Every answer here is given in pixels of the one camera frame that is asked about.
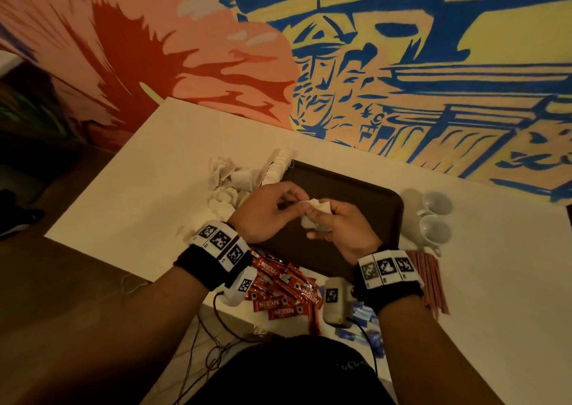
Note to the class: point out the person's right hand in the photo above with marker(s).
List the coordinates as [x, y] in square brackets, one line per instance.
[350, 232]

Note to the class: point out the row of tea bags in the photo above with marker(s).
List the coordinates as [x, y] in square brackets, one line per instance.
[278, 166]

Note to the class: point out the person's right forearm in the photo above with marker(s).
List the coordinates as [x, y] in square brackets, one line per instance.
[438, 355]

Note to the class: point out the white tea bag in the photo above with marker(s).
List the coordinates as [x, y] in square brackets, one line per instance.
[317, 211]

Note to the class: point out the pile of white tea bags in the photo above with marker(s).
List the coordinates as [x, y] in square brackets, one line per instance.
[228, 190]

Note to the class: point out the black left wristband with markers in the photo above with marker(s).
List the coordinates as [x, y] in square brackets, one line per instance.
[213, 257]

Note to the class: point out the pile of red Nescafe sachets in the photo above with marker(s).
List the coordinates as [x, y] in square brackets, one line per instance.
[282, 288]

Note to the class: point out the person's left forearm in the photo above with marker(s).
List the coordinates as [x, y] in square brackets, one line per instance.
[125, 347]

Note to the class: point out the small white cup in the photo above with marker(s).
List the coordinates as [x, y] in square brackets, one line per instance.
[437, 203]
[436, 230]

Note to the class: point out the dark brown tray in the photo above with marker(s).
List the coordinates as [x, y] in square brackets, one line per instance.
[366, 203]

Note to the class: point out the bundle of red stir sticks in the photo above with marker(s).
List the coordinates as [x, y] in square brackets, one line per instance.
[433, 280]

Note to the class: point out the pile of blue sugar sachets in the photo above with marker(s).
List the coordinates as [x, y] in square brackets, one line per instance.
[365, 324]

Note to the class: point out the black object on floor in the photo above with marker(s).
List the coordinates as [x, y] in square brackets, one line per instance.
[16, 214]

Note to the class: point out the white wall shelf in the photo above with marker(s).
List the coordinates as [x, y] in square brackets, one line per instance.
[9, 62]

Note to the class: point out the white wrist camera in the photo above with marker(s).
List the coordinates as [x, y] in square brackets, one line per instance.
[239, 288]
[337, 302]

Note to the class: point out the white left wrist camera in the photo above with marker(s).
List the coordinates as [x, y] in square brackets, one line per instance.
[239, 288]

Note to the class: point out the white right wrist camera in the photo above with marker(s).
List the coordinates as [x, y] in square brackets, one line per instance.
[337, 302]

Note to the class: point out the black clothing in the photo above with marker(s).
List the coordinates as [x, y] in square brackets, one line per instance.
[286, 373]

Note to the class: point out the person's left hand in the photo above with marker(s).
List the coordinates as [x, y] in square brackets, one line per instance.
[261, 212]

